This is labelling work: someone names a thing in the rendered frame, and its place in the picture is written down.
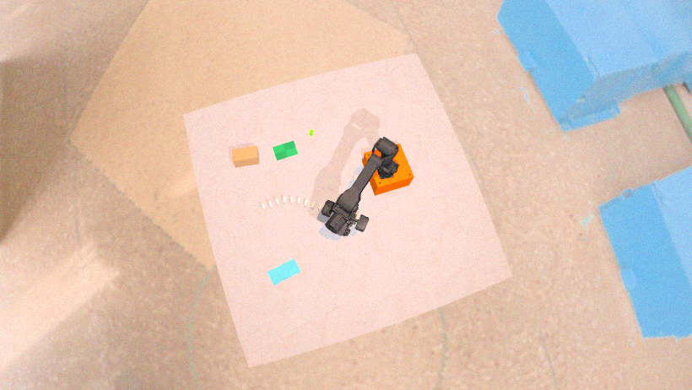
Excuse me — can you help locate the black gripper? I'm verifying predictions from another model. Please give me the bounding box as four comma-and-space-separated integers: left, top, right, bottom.
322, 200, 370, 232

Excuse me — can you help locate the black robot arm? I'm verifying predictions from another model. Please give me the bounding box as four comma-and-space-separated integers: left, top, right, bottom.
325, 137, 399, 237

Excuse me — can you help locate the green domino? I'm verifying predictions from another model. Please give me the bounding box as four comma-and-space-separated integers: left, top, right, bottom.
273, 141, 298, 161

